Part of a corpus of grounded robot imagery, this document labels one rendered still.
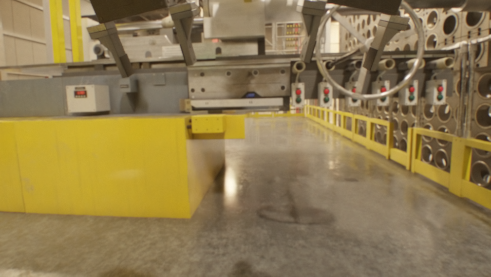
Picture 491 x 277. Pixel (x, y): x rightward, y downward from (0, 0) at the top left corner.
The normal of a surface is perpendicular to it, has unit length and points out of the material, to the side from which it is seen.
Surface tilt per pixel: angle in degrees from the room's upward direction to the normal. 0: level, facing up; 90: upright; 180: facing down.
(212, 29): 90
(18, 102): 90
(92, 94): 90
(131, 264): 0
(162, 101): 90
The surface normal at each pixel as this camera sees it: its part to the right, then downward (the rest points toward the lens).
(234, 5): -0.08, -0.27
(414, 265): -0.03, -0.99
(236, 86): -0.08, 0.11
